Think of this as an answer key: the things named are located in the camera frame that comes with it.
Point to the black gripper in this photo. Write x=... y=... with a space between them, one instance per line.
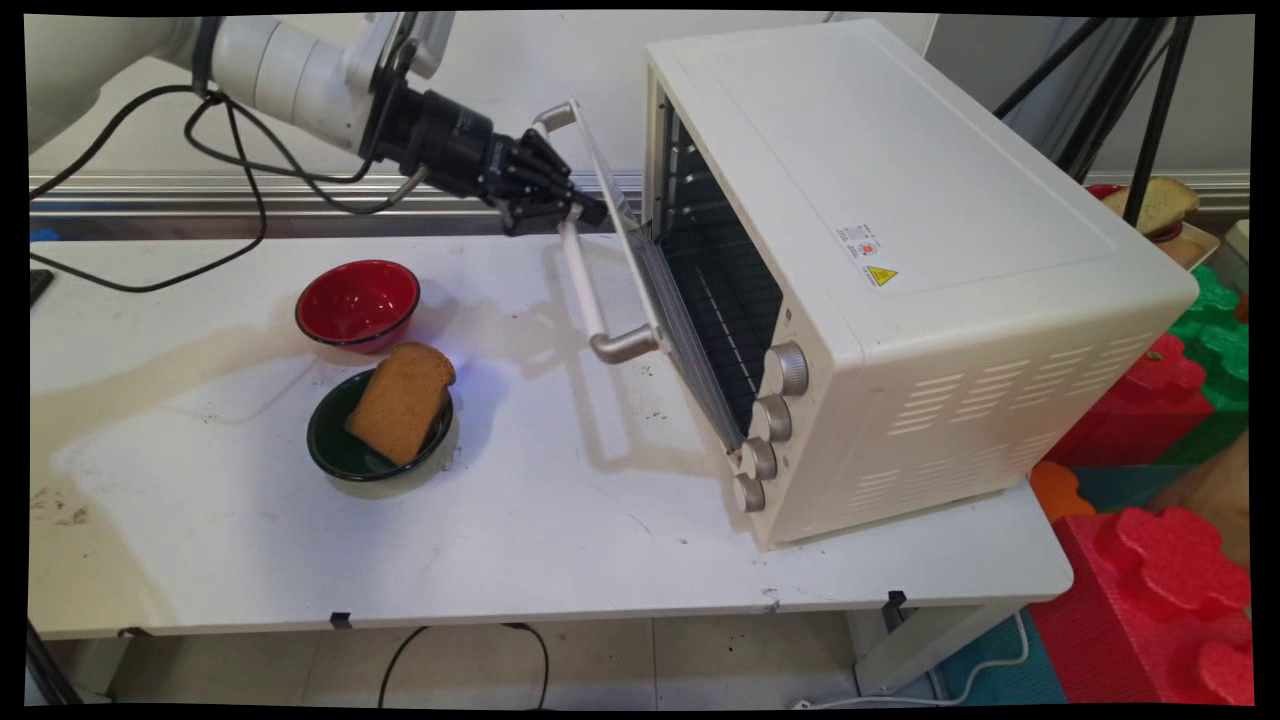
x=455 y=145

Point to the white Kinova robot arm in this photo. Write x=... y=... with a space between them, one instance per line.
x=290 y=75

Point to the red bowl with dark rim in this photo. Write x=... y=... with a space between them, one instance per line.
x=357 y=303

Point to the brown toast slice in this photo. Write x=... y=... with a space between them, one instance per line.
x=400 y=403

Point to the silver oven knob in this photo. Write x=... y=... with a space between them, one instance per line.
x=758 y=459
x=771 y=419
x=748 y=493
x=787 y=369

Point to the white label sticker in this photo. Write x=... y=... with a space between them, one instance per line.
x=860 y=241

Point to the dark green bowl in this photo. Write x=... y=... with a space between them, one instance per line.
x=338 y=448

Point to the yellow warning sticker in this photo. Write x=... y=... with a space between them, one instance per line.
x=881 y=276

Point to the cream toaster oven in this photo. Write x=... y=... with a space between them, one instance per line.
x=900 y=180

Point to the flat black object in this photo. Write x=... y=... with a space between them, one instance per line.
x=38 y=285

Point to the white table leg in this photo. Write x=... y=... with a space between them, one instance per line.
x=930 y=640

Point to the orange foam block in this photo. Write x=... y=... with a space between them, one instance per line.
x=1060 y=490

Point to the black tripod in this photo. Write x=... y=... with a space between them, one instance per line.
x=1150 y=120

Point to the pale bread slice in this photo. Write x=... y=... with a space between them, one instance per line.
x=1162 y=203

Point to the beige tray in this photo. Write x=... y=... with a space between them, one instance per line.
x=1195 y=247

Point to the blue floor mat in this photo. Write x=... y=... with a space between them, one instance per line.
x=1000 y=665

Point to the green foam block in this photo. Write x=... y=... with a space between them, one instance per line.
x=1222 y=347

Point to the large red foam block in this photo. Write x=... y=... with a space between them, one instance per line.
x=1150 y=600

